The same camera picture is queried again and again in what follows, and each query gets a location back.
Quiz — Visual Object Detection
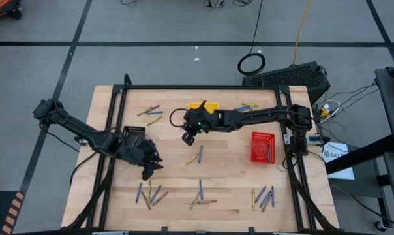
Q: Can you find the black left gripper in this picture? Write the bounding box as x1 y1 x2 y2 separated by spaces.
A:
120 138 164 171

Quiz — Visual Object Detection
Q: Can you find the grey cart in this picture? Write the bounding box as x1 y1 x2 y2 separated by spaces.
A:
374 61 394 233

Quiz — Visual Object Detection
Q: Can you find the black cables to cart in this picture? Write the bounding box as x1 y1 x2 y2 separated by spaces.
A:
327 81 380 110

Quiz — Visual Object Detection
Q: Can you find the black metal table frame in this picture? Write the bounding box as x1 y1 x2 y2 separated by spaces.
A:
61 73 340 235

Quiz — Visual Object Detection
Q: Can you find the yellow plastic basket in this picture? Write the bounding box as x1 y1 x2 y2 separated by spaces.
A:
187 102 220 115

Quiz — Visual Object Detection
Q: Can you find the black orange striped floor mat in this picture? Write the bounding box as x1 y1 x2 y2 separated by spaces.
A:
0 190 25 235

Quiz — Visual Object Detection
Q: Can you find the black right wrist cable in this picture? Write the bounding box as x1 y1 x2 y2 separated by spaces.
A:
168 107 190 129

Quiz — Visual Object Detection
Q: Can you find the white paper sign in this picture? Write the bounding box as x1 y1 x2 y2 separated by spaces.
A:
320 142 356 181

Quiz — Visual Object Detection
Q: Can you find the black perforated computer tower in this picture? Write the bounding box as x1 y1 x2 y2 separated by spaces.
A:
241 61 332 106

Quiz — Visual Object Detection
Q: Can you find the black left base cable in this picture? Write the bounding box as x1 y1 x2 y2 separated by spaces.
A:
38 123 99 189

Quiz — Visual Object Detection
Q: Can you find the black cable with coil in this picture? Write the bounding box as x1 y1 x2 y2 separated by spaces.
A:
237 0 267 77

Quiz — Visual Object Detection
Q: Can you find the white cable bundle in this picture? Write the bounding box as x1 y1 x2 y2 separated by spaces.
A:
314 99 342 119

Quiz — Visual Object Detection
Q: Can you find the yellow hanging cable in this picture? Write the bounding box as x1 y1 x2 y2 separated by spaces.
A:
292 0 313 65

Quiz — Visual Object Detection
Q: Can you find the red plastic basket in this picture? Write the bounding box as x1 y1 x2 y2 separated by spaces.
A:
250 131 277 165

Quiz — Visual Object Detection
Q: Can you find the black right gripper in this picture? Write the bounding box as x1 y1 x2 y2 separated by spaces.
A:
183 100 220 134

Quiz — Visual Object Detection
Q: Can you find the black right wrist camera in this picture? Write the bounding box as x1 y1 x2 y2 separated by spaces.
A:
181 129 197 147

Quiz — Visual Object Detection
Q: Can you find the black plastic basket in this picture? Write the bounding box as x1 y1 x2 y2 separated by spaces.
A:
121 125 147 148

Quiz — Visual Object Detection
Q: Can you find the black metal beam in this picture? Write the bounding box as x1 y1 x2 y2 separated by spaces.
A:
325 134 394 176

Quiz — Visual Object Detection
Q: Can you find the orange object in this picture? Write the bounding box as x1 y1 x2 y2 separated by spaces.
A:
0 0 23 20

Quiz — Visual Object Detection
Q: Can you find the black floor cable bundle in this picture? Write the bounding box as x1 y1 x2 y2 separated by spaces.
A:
202 0 254 10

